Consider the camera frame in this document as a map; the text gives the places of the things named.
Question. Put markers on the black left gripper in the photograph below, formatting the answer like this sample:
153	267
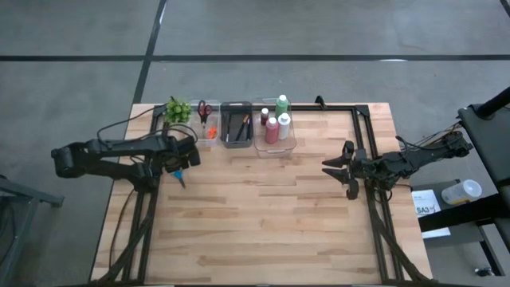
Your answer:
179	153

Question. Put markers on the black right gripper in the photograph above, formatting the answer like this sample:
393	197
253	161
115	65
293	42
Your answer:
363	169

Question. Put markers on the orange scissors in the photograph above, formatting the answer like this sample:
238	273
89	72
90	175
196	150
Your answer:
212	132

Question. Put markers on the red and black scissors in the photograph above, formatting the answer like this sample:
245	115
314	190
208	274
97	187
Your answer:
204	109

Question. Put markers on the black paintbrush silver ferrule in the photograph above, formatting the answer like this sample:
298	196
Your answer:
228	129
249	129

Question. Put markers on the black paintbrush gold ferrule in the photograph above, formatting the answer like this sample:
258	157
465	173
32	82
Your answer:
242	128

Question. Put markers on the white paint bottle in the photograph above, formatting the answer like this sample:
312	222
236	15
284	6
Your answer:
284	126

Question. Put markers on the large red paint bottle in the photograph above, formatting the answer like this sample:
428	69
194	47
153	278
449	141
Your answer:
271	131

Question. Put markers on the green paint bottle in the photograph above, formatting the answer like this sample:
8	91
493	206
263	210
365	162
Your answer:
281	105

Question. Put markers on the small dark red paint bottle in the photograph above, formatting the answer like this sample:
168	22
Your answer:
264	117

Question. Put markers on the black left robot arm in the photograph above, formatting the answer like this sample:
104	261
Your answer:
99	153

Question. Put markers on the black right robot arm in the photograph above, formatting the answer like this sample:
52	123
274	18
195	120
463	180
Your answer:
418	159

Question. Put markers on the clear plastic bin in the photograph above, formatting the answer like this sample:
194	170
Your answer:
195	135

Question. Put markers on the green plant in white pot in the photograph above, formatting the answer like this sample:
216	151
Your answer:
177	111

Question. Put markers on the grey plastic bin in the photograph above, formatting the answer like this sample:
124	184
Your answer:
238	144

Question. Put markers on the white printed paper sheet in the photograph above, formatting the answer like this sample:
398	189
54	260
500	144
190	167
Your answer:
424	199

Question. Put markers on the translucent plastic jar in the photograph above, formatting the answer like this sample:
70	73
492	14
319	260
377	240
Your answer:
462	192

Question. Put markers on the black side cart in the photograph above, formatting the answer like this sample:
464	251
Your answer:
490	119

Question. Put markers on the grey metal stand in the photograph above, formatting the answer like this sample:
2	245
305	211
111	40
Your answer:
24	191

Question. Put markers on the small black floor object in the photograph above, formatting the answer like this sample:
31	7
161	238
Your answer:
484	272

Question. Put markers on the black aluminium table frame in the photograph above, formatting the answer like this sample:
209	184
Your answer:
338	107

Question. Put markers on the black frame clamp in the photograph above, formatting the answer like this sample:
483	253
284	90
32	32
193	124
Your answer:
320	102

